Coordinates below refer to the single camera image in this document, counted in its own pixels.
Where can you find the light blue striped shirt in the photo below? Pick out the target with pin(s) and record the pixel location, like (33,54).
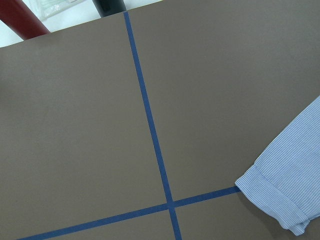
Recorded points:
(284,181)

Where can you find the black bottle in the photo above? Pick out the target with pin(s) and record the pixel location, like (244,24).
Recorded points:
(109,7)

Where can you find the plastic bag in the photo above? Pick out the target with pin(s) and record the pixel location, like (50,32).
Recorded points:
(48,8)

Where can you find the red bottle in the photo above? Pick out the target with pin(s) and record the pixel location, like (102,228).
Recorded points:
(19,18)

